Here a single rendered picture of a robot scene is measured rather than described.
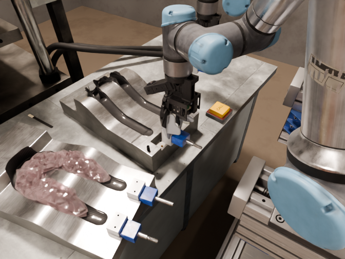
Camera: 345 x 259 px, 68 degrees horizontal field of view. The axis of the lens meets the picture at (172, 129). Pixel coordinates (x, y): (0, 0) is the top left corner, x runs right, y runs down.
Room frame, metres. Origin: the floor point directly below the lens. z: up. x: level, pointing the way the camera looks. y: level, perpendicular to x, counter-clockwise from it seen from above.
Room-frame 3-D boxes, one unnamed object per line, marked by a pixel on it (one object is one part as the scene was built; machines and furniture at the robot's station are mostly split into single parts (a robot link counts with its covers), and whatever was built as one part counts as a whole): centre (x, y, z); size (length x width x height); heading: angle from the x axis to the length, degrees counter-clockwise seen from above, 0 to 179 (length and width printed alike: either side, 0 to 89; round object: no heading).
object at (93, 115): (0.74, 0.18, 0.87); 0.50 x 0.26 x 0.14; 52
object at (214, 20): (0.93, -0.13, 1.09); 0.09 x 0.08 x 0.12; 62
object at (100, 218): (0.41, 0.31, 0.88); 0.34 x 0.15 x 0.07; 69
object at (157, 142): (0.55, 0.04, 0.87); 0.05 x 0.05 x 0.04; 52
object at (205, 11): (0.93, -0.12, 1.17); 0.08 x 0.08 x 0.05
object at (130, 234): (0.27, 0.10, 0.86); 0.13 x 0.05 x 0.05; 69
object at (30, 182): (0.41, 0.33, 0.90); 0.26 x 0.18 x 0.08; 69
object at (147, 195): (0.37, 0.06, 0.86); 0.13 x 0.05 x 0.05; 69
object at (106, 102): (0.72, 0.17, 0.92); 0.35 x 0.16 x 0.09; 52
